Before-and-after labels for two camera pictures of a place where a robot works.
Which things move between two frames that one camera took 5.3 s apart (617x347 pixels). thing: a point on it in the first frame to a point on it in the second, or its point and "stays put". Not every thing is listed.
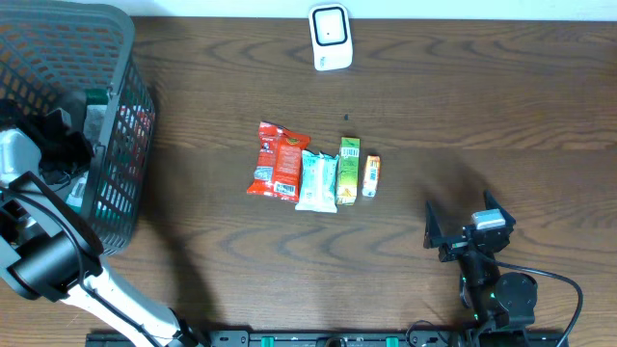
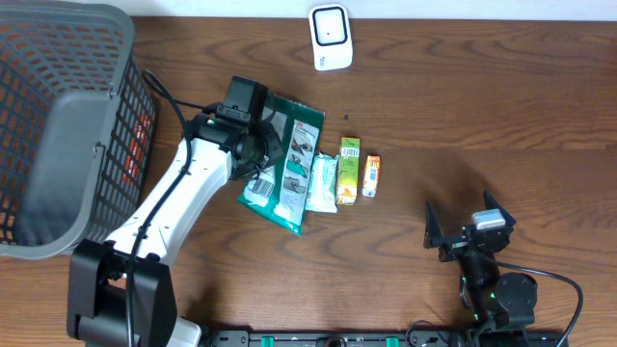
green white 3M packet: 77,200 to 280,191
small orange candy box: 371,175 stays put
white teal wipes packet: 318,182 stays put
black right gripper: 434,238 stays put
